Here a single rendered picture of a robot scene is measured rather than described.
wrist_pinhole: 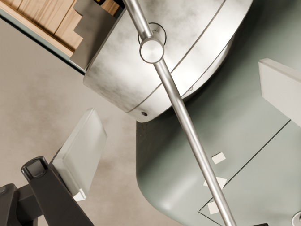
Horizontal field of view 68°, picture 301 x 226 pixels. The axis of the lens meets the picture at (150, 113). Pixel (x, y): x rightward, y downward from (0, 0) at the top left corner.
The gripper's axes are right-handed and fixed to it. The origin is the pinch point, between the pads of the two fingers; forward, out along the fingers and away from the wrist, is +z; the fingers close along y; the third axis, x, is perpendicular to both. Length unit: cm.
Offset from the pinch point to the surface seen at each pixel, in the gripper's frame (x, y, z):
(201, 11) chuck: 5.1, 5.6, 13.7
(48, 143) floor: -57, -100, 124
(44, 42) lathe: 8, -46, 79
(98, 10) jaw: 9.5, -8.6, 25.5
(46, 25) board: 11, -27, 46
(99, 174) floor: -94, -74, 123
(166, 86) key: 0.0, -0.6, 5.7
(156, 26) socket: 5.0, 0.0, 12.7
